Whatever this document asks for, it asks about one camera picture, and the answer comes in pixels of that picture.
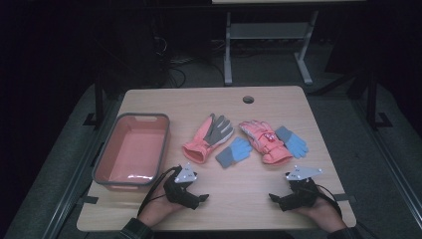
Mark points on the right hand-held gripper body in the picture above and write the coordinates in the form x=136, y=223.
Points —
x=300, y=192

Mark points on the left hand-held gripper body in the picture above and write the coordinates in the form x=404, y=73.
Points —
x=179, y=194

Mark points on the blue fleece glove grey cuff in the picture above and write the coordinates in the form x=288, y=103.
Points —
x=293, y=142

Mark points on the pink glove with grey palm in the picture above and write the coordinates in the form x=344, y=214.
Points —
x=199, y=146

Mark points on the pink blue-cuffed glove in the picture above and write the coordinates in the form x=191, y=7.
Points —
x=265, y=142

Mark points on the pink plastic tray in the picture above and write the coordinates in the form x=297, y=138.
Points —
x=132, y=149

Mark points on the person's left hand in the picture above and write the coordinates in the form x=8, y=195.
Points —
x=156, y=212

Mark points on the person's right hand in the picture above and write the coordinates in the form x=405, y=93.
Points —
x=323, y=214

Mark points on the grey tape strip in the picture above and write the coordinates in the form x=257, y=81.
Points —
x=345, y=198
x=89, y=200

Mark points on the desk with grey metal frame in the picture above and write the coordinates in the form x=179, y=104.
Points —
x=265, y=31

